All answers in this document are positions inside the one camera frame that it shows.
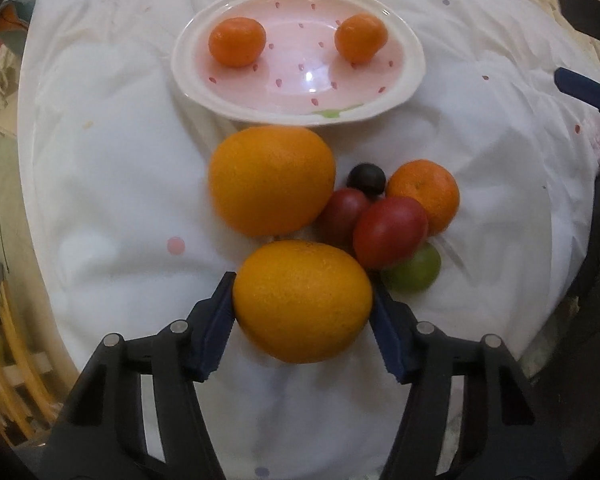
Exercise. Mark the black cherry tomato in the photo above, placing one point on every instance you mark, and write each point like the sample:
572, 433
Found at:
366, 177

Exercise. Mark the small tangerine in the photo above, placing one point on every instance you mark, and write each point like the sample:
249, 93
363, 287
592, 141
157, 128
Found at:
237, 42
361, 39
427, 192

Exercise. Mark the pink dotted ceramic plate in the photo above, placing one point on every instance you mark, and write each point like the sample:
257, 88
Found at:
300, 85

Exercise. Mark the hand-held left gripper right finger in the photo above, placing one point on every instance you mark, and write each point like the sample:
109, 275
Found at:
387, 340

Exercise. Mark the teal blanket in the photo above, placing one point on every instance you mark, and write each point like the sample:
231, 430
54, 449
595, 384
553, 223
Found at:
12, 30

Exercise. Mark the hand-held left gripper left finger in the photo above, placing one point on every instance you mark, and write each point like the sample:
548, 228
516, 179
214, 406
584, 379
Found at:
215, 330

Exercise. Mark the wooden rack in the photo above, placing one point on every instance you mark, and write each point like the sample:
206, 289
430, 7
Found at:
10, 375

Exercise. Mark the green tomato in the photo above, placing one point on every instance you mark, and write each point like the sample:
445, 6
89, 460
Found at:
417, 272

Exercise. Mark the large orange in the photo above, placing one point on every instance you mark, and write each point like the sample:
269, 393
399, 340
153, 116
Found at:
302, 302
272, 180

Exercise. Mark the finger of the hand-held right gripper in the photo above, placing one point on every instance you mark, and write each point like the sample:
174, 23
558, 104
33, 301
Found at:
590, 12
580, 85

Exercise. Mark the white printed tablecloth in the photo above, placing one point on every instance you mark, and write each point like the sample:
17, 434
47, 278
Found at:
130, 160

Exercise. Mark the dark red tomato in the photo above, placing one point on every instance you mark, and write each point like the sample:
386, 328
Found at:
341, 212

